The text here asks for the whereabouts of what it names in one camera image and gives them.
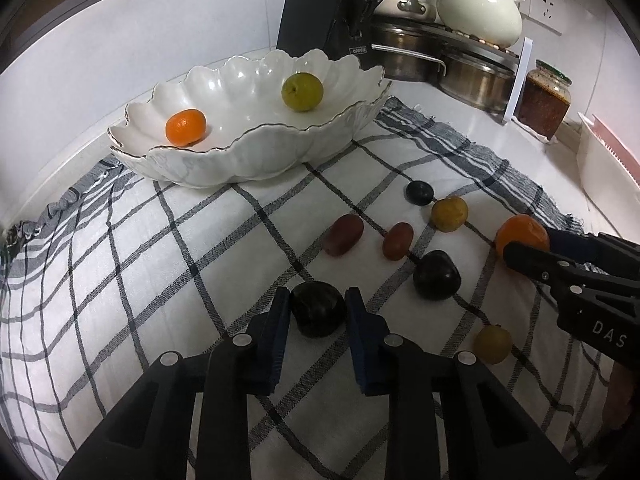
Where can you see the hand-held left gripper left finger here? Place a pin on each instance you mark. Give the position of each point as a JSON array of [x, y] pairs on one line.
[[272, 342]]

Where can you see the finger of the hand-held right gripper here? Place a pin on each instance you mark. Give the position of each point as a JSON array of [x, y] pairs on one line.
[[572, 245], [532, 256]]

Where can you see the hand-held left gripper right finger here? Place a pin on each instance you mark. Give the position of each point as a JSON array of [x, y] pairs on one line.
[[362, 347]]

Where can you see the small orange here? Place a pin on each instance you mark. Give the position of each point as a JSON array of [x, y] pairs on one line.
[[520, 230], [186, 127]]

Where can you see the dark purple plum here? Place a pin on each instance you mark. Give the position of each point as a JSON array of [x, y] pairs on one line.
[[436, 275], [318, 310]]

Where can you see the yellow-brown plum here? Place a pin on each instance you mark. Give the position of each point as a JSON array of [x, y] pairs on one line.
[[449, 214]]

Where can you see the small yellow plum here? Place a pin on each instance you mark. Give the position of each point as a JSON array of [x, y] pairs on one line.
[[493, 344]]

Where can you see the red grape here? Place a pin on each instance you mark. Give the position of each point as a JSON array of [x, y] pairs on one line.
[[398, 240], [343, 234]]

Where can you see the small dark grape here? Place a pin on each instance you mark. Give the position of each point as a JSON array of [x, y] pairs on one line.
[[419, 192]]

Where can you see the white scalloped ceramic bowl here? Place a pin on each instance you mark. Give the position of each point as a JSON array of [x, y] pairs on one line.
[[240, 105]]

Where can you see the person's right hand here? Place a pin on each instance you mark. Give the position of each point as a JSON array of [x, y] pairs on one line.
[[625, 392]]

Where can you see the white plastic container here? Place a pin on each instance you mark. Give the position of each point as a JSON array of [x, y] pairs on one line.
[[597, 160]]

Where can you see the black and white checked cloth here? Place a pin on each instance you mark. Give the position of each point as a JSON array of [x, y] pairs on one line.
[[150, 270]]

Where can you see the glass jar of chili sauce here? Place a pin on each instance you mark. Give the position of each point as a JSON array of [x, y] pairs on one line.
[[542, 102]]

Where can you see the steel pots on rack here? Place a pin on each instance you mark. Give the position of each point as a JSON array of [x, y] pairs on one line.
[[520, 80]]

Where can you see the steel pot with rim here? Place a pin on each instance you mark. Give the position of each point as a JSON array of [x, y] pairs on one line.
[[475, 82]]

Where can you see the wide steel pot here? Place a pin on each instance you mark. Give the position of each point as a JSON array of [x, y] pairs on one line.
[[405, 55]]

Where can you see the green plum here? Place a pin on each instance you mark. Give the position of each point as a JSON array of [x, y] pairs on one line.
[[302, 92]]

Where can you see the white ceramic pot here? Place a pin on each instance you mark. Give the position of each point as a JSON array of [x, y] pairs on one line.
[[480, 7]]

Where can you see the black knife block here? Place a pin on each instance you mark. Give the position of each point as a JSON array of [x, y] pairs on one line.
[[310, 20]]

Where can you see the white wall socket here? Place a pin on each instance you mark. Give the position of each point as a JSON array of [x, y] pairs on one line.
[[547, 10]]

